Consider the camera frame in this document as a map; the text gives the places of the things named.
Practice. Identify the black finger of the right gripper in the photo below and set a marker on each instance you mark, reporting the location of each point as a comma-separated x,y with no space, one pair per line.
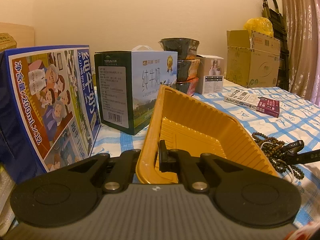
303,158

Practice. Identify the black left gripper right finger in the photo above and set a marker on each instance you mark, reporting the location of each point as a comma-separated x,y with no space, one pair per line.
184,165

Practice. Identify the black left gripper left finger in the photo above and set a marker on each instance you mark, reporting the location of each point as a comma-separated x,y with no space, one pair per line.
120,171

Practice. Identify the yellow plastic tray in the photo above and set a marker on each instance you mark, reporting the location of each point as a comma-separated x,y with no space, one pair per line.
186,123

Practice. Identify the blue white checkered tablecloth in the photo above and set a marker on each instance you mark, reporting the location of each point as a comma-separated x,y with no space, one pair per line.
298,120

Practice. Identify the dark red small box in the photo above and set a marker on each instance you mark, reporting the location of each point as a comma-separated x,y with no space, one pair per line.
269,106

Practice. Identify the green white milk carton box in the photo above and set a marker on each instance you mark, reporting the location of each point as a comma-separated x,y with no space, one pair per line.
128,82

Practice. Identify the blue cartoon milk carton box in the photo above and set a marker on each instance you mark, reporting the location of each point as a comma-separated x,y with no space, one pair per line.
49,115

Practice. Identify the white AutoCAD book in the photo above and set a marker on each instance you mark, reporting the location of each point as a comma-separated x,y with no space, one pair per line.
242,98

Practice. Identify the middle black instant noodle bowl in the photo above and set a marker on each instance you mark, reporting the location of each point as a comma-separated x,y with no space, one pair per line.
187,69

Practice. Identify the black instant noodle bowl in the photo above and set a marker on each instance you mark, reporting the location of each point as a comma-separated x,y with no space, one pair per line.
186,48
187,69

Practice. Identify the small white product box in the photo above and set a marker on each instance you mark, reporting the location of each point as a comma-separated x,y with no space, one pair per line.
211,74

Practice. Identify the large brown cardboard box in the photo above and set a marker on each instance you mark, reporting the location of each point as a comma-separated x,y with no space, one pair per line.
253,59

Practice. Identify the top black instant noodle bowl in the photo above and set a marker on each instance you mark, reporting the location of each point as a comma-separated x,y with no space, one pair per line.
186,48

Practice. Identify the black folding hand cart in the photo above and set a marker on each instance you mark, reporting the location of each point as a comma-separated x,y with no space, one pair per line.
280,33

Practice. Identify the yellow plastic bag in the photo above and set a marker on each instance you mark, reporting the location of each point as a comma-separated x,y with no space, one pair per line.
259,24

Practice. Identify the beige patterned curtain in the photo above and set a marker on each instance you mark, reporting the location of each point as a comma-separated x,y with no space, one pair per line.
302,25

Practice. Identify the wooden headboard panel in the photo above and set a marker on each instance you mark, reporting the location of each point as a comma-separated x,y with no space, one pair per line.
24,35

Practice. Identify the brown cardboard box corner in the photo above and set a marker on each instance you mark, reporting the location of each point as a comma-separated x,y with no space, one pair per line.
7,42

